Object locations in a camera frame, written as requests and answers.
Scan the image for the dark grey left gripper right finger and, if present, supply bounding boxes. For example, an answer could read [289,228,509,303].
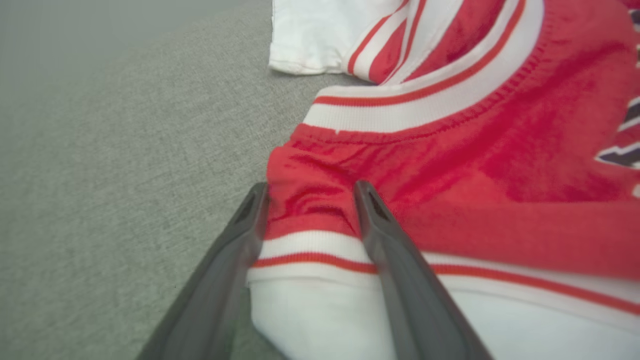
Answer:
[352,180,494,360]

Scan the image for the red white shorts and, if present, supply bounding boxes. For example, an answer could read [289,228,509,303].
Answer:
[246,0,640,360]

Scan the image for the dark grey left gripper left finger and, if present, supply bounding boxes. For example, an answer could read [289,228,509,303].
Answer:
[135,181,271,360]

